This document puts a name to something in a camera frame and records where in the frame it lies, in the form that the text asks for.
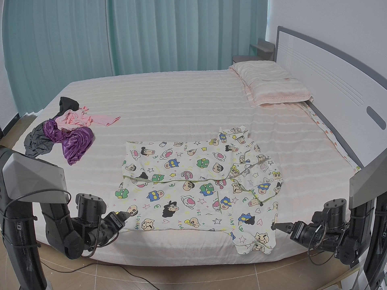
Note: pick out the blue-green curtain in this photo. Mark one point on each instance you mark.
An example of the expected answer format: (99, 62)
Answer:
(54, 41)
(187, 26)

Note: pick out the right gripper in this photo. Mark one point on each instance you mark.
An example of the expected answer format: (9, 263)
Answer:
(302, 233)

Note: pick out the bed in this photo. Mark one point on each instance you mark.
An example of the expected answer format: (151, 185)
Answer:
(181, 101)

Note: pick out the grey bedside table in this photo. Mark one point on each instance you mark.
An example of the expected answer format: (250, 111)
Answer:
(242, 58)

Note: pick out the dark grey garment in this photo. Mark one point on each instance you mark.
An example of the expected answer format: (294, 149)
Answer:
(37, 140)

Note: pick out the pink garment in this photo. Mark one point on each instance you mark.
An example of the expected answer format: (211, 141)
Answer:
(104, 120)

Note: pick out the purple garment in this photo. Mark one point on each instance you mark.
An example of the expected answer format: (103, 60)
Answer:
(75, 143)

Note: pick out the pale pink pillow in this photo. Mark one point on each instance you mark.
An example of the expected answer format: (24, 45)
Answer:
(272, 83)

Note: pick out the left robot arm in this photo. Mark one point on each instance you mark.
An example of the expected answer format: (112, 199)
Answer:
(89, 210)

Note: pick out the white printed pyjama top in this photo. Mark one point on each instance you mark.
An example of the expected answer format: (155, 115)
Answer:
(196, 177)

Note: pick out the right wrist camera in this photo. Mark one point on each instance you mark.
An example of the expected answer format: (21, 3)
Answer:
(317, 217)

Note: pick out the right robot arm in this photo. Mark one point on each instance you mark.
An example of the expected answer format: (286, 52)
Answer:
(335, 213)

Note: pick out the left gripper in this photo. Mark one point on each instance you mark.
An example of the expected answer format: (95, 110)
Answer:
(116, 221)

